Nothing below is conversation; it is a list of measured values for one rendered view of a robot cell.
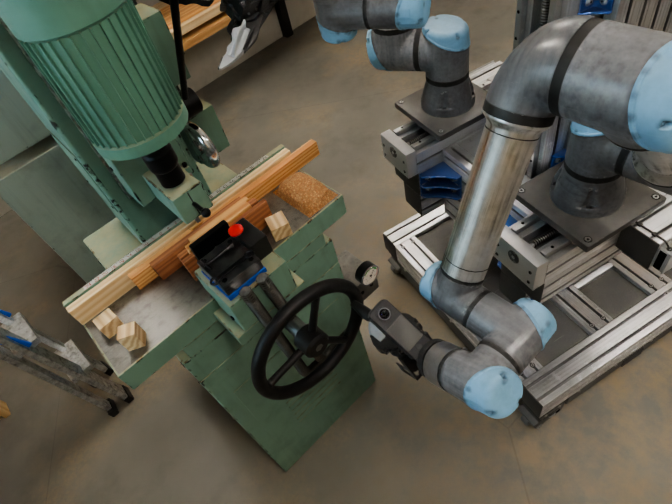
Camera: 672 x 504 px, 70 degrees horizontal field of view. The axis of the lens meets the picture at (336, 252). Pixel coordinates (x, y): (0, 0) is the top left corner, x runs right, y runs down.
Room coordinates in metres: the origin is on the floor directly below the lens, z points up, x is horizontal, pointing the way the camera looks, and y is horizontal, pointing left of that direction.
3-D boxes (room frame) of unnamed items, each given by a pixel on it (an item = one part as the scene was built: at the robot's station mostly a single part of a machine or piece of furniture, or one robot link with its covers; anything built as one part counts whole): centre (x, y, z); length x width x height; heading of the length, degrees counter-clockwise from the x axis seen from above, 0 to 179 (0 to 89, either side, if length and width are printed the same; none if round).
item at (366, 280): (0.77, -0.06, 0.65); 0.06 x 0.04 x 0.08; 120
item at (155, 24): (1.09, 0.25, 1.22); 0.09 x 0.08 x 0.15; 30
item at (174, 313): (0.72, 0.23, 0.87); 0.61 x 0.30 x 0.06; 120
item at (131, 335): (0.59, 0.43, 0.92); 0.04 x 0.03 x 0.05; 92
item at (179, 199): (0.84, 0.28, 1.03); 0.14 x 0.07 x 0.09; 30
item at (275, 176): (0.87, 0.20, 0.92); 0.54 x 0.02 x 0.04; 120
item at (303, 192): (0.86, 0.03, 0.92); 0.14 x 0.09 x 0.04; 30
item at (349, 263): (0.83, -0.03, 0.58); 0.12 x 0.08 x 0.08; 30
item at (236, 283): (0.65, 0.19, 0.99); 0.13 x 0.11 x 0.06; 120
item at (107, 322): (0.64, 0.48, 0.92); 0.04 x 0.04 x 0.04; 33
